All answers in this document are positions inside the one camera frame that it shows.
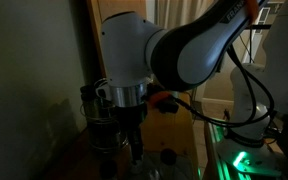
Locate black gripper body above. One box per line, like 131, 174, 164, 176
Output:
115, 103, 147, 129

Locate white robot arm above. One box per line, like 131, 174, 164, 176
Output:
99, 0, 268, 166

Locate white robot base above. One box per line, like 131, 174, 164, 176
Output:
216, 0, 288, 177

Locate small black lidded jar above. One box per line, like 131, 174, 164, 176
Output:
160, 148, 177, 165

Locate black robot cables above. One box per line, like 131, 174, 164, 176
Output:
170, 33, 276, 129

